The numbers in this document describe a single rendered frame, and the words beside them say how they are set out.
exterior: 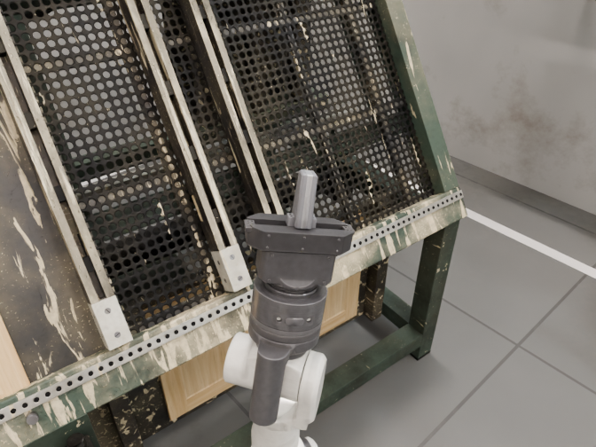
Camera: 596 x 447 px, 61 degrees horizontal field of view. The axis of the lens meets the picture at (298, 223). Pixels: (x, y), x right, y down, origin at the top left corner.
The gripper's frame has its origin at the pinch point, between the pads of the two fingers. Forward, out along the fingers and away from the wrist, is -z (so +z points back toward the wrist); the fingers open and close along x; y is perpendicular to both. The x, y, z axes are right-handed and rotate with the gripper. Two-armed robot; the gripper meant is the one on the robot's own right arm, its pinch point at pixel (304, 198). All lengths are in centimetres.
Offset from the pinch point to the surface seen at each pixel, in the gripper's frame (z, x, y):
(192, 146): 18, 12, 89
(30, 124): 14, 50, 78
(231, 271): 49, -1, 76
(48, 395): 72, 42, 52
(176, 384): 104, 12, 95
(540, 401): 119, -143, 101
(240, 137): 15, -1, 94
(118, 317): 57, 28, 63
